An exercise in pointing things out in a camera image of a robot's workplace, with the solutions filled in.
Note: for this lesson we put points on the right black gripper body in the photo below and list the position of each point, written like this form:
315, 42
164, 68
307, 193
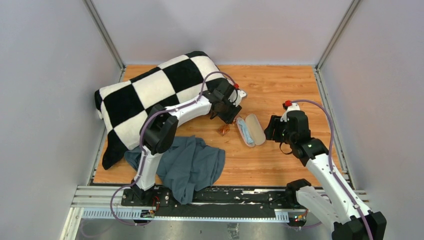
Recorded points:
281, 134

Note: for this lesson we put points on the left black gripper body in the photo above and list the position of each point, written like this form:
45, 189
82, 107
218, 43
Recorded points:
228, 111

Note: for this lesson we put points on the light blue cleaning cloth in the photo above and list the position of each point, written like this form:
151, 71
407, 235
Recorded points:
244, 131

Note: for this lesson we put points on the orange sunglasses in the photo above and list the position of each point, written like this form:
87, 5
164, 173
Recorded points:
223, 130

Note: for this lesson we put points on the pink glasses case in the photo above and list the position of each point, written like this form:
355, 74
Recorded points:
255, 129

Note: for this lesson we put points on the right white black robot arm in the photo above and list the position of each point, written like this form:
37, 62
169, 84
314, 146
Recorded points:
345, 215

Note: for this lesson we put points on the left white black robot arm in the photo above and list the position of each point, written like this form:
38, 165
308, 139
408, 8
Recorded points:
159, 130

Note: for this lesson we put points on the grey blue crumpled garment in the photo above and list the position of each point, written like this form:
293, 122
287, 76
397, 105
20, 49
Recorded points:
187, 166

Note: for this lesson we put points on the black white checkered pillow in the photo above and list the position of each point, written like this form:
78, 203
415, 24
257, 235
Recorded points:
125, 106

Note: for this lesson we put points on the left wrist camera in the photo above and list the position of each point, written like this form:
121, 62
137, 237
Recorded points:
237, 95

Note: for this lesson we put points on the black mounting base plate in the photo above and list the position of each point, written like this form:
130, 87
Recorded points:
218, 203

